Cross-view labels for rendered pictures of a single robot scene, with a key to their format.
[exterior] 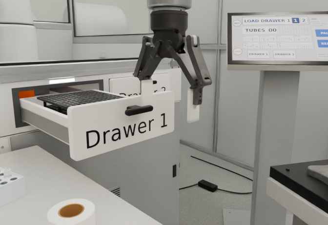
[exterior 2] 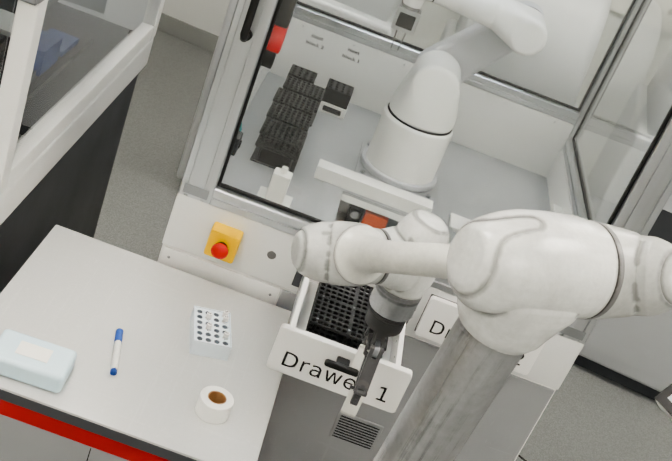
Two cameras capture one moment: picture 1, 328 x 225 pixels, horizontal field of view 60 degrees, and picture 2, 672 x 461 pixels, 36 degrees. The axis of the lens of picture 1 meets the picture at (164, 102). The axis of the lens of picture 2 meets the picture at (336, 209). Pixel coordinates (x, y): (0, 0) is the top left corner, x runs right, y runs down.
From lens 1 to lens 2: 1.66 m
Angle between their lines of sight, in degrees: 42
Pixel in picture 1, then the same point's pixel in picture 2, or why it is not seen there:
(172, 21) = (373, 323)
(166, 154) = (484, 446)
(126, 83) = (453, 314)
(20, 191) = (223, 355)
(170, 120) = (392, 399)
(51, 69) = not seen: hidden behind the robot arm
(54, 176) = (261, 362)
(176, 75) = (565, 350)
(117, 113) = (325, 355)
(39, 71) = not seen: hidden behind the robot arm
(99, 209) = (244, 414)
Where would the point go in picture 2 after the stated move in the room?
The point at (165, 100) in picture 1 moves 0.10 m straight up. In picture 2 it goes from (393, 377) to (411, 340)
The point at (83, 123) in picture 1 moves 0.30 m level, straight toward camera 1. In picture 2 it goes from (287, 343) to (189, 397)
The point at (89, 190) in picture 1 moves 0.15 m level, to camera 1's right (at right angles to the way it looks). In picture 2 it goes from (261, 396) to (301, 446)
